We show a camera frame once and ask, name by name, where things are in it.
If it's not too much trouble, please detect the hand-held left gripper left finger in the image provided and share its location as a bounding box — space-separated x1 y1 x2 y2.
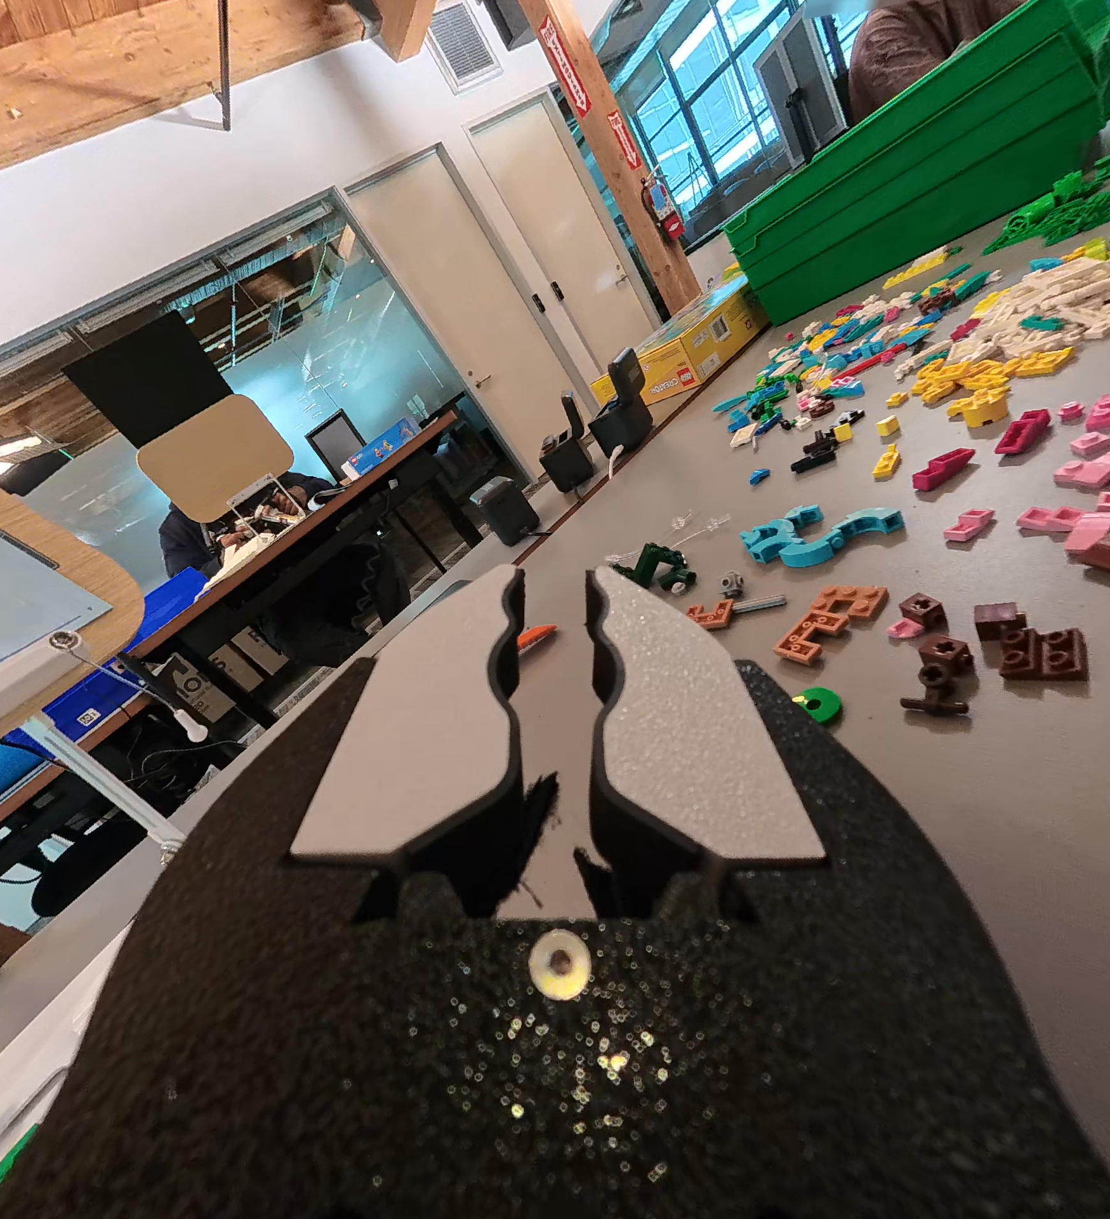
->
290 565 527 916

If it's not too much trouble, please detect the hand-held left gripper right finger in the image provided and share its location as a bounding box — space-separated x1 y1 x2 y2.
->
587 568 830 916

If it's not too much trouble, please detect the green plastic bin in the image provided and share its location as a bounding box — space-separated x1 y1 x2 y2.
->
735 57 1110 326
723 0 1110 262

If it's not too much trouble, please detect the large tan lego plate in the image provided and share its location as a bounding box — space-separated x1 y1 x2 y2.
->
773 584 891 665

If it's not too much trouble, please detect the dark green lego assembly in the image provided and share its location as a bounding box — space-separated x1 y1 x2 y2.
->
612 541 700 596

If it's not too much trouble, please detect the turquoise curved lego piece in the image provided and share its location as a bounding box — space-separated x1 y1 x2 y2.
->
739 504 823 565
783 507 908 570

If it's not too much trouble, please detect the blue lego box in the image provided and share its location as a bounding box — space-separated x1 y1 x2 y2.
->
341 418 421 479

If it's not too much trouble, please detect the group of black lego pieces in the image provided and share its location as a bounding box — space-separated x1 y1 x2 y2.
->
789 410 865 475

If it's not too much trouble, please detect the magenta lego boat piece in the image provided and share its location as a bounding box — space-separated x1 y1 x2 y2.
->
993 410 1053 457
910 447 978 495

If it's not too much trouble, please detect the yellow lego box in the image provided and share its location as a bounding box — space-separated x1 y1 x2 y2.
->
592 275 769 406

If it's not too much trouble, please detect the pile of yellow lego pieces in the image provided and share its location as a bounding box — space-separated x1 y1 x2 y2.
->
908 342 1074 430

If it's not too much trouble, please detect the pile of pink lego pieces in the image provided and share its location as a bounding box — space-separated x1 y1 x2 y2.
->
1015 362 1110 557

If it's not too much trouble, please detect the pile of white lego pieces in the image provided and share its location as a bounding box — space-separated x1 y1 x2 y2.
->
954 242 1110 342

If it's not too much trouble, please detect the pile of green lego pieces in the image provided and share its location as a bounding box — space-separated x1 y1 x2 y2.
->
982 127 1110 254

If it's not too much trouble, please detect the wooden desk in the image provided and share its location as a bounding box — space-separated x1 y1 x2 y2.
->
126 410 490 723

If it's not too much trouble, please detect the cardboard box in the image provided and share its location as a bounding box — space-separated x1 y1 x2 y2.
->
160 648 265 723

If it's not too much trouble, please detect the black battery charger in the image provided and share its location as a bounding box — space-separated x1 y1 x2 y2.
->
540 388 598 495
588 346 657 460
469 475 540 548

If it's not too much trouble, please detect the blue plastic bin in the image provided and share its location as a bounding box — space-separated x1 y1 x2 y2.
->
126 568 213 658

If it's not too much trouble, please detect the small black monitor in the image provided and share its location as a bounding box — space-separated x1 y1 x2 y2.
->
306 410 367 480

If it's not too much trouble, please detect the stack of blue bins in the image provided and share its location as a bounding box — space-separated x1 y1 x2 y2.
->
41 656 164 735

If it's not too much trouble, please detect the pale blue instruction page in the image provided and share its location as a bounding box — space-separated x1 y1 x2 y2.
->
0 502 120 696

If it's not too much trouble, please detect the black panel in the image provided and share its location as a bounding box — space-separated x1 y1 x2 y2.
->
62 307 236 447

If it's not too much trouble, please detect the white door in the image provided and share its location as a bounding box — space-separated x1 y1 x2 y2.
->
341 143 602 447
464 88 662 334

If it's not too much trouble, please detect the red fire extinguisher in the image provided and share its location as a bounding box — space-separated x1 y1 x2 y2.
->
639 169 687 239

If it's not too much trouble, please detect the large window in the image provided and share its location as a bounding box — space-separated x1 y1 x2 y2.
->
588 0 861 242

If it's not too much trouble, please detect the black ceiling rod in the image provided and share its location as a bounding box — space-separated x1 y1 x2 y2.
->
160 0 236 131

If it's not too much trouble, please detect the wooden post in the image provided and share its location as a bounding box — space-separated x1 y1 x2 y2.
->
517 0 703 316

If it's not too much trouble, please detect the wall air vent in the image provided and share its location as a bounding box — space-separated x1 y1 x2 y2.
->
423 0 503 91

